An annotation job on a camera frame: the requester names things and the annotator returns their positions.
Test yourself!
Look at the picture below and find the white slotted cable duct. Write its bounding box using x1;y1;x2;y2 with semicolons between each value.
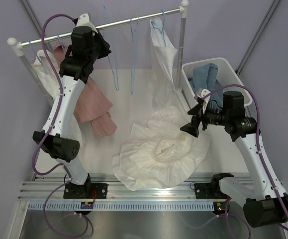
28;201;214;212

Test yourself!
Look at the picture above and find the blue wire hanger of skirt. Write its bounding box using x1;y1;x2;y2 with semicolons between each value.
130;20;139;95

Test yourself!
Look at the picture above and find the blue wire hanger of pink dress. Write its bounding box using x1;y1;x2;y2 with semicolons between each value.
57;34;68;53

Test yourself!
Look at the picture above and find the blue denim skirt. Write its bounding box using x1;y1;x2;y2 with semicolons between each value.
189;63;223;110

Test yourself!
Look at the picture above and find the blue wire hanger right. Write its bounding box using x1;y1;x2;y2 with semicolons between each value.
150;10;168;47

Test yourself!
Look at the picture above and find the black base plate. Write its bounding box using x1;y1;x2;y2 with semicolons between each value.
193;183;228;200
63;183;108;199

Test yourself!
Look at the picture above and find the blue wire hanger far left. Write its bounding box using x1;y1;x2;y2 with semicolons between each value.
28;41;48;75

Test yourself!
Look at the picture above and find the pink dress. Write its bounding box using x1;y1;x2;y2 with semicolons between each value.
53;42;117;137

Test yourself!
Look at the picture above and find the aluminium mounting rail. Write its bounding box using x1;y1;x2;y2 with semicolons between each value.
17;173;259;201

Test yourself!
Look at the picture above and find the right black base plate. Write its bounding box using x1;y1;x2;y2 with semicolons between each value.
193;183;228;200

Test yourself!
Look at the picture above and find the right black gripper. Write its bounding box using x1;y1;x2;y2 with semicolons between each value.
181;102;230;137

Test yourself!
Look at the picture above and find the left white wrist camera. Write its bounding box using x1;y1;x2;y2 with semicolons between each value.
76;13;98;33

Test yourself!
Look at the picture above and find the white plastic basket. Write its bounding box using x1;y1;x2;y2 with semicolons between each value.
181;57;243;109

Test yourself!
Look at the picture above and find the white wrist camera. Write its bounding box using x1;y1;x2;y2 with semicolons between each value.
194;88;211;113
76;13;98;33

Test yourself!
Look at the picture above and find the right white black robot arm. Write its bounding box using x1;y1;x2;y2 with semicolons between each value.
180;89;288;228

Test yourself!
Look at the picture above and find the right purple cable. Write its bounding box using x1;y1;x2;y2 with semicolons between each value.
200;84;288;237

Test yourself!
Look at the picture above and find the white garment far left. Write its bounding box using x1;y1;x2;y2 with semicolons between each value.
30;49;82;145

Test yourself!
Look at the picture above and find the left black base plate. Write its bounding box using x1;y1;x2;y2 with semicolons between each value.
63;183;108;199

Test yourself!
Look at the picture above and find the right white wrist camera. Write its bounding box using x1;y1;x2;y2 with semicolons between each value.
194;88;211;113

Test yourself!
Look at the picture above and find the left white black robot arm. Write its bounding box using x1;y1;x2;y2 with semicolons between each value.
33;26;111;199

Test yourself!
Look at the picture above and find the white skirt on right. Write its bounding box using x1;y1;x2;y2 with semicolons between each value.
150;16;182;105

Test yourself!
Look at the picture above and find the white ruffled dress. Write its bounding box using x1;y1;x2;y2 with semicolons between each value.
112;106;211;191

